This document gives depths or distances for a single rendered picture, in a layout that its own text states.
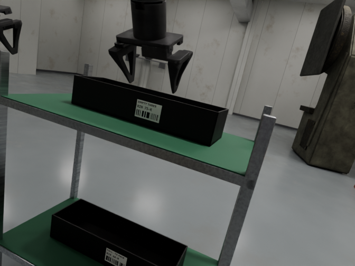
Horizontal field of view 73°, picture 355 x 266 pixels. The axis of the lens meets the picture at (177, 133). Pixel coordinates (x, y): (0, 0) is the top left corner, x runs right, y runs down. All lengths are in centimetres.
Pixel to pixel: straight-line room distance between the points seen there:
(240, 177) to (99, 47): 1245
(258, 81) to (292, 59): 141
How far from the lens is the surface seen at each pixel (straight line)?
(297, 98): 1012
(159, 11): 42
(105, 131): 72
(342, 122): 510
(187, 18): 1101
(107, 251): 109
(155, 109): 81
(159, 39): 43
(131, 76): 51
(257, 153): 58
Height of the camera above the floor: 115
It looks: 14 degrees down
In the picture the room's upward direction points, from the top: 12 degrees clockwise
